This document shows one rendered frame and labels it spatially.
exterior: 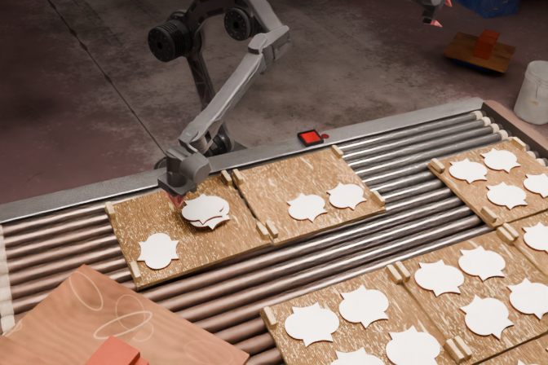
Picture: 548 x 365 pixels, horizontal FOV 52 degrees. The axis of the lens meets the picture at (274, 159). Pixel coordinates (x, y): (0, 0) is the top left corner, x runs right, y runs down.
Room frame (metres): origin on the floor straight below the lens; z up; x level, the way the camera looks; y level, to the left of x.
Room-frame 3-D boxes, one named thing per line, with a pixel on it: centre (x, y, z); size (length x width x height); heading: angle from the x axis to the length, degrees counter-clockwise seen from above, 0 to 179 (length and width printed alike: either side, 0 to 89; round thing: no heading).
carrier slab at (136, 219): (1.22, 0.25, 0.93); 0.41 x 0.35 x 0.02; 121
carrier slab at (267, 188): (1.42, -0.12, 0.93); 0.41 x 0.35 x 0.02; 119
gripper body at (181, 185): (1.19, 0.27, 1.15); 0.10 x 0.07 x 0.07; 53
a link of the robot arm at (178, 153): (1.19, 0.26, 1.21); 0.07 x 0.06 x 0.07; 53
